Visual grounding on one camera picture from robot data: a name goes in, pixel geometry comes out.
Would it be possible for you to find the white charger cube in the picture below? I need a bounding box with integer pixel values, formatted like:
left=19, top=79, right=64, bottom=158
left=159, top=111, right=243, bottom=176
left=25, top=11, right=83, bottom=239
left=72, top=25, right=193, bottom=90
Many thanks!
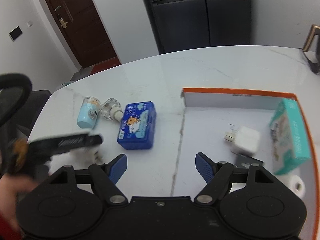
left=224, top=126, right=261, bottom=157

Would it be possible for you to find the black chair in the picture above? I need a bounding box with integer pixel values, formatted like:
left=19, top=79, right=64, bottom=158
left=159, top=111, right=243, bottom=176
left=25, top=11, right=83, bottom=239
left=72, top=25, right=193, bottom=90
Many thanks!
left=1, top=73, right=52, bottom=164

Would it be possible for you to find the dark brown door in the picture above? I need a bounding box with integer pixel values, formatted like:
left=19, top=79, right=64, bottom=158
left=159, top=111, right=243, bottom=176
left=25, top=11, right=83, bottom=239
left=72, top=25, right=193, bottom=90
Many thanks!
left=45, top=0, right=116, bottom=68

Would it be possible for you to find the white plug-in repellent device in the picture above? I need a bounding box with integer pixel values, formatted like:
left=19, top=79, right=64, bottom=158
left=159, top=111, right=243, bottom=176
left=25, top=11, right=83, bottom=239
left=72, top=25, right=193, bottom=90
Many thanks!
left=87, top=97, right=124, bottom=164

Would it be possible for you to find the gold door handle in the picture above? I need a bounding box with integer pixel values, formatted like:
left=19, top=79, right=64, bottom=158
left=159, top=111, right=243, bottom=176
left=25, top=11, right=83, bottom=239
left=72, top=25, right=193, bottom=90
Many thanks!
left=59, top=18, right=68, bottom=29

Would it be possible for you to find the red doormat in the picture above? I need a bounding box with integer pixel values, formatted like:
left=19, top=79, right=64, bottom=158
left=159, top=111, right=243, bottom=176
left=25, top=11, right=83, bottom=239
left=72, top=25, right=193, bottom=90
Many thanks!
left=90, top=57, right=121, bottom=75

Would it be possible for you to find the white plastic bag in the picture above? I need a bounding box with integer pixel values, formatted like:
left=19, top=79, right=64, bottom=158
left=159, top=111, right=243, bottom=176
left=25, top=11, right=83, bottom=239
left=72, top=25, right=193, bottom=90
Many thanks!
left=56, top=81, right=73, bottom=90

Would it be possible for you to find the orange-rimmed white tray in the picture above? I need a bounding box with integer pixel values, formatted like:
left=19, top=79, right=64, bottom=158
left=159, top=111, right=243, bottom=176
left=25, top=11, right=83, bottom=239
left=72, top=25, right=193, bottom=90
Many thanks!
left=174, top=88, right=319, bottom=239

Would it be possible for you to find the person's left hand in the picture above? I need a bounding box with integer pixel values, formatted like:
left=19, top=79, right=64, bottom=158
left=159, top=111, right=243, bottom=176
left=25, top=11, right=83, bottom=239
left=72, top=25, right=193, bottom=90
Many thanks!
left=1, top=173, right=38, bottom=239

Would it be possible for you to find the light blue toothpick jar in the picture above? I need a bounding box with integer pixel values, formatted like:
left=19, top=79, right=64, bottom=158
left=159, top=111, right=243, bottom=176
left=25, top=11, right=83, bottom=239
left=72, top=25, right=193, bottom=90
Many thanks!
left=77, top=96, right=101, bottom=129

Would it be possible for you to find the black refrigerator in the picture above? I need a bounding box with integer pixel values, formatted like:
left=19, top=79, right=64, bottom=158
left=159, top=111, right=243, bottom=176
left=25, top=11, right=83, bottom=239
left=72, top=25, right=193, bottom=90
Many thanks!
left=143, top=0, right=252, bottom=54

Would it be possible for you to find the teal paper box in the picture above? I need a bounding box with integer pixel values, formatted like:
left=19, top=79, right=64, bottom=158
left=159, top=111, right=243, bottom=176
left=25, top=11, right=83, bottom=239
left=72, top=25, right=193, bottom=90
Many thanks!
left=269, top=98, right=311, bottom=175

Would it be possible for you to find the black wall panel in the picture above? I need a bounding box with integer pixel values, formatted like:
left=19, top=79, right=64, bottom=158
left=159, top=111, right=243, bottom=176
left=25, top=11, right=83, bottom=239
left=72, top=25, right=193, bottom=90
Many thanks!
left=9, top=26, right=23, bottom=42

